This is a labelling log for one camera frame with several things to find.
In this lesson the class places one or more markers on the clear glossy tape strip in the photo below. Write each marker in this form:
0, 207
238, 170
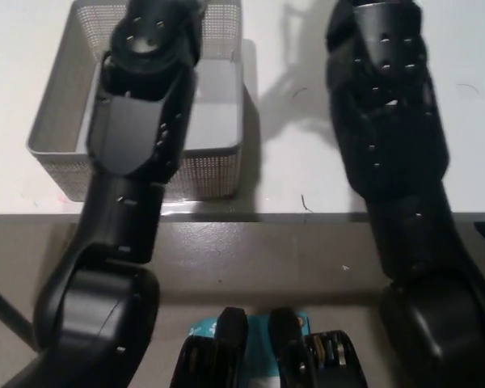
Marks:
194, 208

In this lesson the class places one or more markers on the short thick dark thread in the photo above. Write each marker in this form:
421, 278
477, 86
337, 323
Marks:
304, 202

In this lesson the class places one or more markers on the grey perforated plastic basket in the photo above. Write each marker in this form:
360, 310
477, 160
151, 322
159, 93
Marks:
222, 121

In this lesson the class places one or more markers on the thin curved dark thread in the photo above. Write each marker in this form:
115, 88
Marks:
466, 85
300, 91

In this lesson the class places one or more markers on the robot left black body block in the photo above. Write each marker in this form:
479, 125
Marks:
232, 331

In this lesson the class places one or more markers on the dark grey table leg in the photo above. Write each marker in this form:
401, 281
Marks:
4, 307

